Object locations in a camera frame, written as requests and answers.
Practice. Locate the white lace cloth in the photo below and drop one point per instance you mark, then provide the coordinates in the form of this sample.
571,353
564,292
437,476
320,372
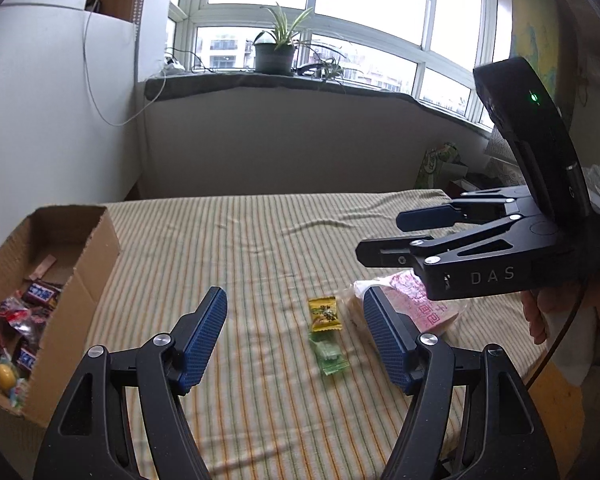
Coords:
500,152

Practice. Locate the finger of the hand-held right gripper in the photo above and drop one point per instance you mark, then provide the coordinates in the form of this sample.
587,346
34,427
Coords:
425,218
385,254

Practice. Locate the green patterned bag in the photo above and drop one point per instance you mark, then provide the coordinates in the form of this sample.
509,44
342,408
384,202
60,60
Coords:
437,162

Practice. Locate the green spider plant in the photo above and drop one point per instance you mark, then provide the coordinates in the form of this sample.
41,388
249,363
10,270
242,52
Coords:
285,27

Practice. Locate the white framed window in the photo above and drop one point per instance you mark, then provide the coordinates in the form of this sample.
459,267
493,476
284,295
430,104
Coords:
370,10

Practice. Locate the pink white snack packet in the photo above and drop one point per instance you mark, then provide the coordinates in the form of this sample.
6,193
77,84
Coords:
422,302

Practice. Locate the yellow candy packet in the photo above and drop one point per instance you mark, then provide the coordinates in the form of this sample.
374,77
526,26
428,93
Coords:
325,313

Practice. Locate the brown cardboard box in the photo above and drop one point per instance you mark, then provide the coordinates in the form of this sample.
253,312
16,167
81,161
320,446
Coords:
87,280

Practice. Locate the brown snack stick packet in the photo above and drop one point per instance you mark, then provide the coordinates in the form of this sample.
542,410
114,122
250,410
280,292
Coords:
42,267

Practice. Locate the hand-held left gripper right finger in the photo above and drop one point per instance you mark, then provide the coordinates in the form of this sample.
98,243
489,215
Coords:
387,340

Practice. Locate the small trailing plant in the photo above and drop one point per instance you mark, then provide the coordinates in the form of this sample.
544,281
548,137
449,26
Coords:
330,67

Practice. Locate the striped bed sheet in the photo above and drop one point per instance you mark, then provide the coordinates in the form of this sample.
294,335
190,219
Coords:
260,250

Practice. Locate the black plant pot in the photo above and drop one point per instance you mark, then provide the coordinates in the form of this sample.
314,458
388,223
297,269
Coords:
274,59

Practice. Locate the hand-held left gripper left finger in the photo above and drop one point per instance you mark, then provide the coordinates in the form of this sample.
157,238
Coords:
202,340

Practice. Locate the dark wooden side table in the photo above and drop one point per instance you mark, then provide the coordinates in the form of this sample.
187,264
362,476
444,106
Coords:
467,186

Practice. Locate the yellow jelly cup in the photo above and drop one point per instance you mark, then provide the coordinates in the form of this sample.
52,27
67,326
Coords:
5,374

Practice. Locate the dark red snack packet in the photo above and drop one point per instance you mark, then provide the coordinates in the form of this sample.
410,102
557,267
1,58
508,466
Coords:
34,329
10,313

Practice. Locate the person's right hand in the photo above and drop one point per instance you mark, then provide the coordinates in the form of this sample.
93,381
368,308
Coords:
535,312

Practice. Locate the wall map poster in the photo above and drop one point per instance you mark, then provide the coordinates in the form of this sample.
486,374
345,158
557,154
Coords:
535,25

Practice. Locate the white power adapter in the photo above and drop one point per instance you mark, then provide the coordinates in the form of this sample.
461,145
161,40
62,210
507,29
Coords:
170,63

